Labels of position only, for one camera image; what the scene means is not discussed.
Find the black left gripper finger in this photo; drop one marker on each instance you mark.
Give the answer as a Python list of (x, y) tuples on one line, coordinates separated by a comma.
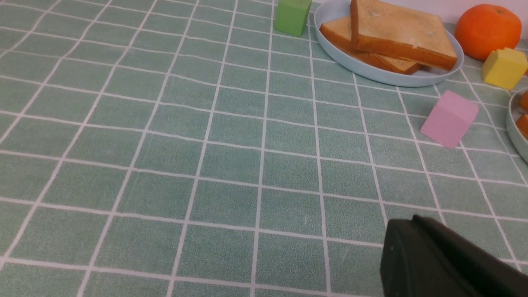
[(423, 258)]

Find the toast slice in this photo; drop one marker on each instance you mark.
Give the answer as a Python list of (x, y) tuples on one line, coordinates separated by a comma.
[(523, 101), (338, 32), (400, 32), (522, 125)]

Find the pink foam cube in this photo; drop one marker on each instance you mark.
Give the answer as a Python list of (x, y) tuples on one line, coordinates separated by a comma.
[(450, 119)]

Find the teal centre plate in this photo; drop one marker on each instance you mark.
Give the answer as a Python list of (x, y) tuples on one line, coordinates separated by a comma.
[(513, 113)]

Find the yellow foam cube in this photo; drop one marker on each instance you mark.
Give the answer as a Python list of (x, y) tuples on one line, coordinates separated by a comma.
[(504, 68)]

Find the orange fruit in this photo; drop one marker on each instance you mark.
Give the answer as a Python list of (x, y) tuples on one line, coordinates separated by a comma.
[(485, 28)]

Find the light blue bread plate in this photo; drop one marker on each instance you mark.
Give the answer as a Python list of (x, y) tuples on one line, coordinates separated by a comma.
[(427, 76)]

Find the green foam cube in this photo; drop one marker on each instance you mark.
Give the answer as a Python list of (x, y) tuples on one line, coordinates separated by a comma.
[(291, 16)]

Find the green checkered tablecloth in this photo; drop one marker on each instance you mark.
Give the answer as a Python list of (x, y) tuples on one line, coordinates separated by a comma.
[(184, 148)]

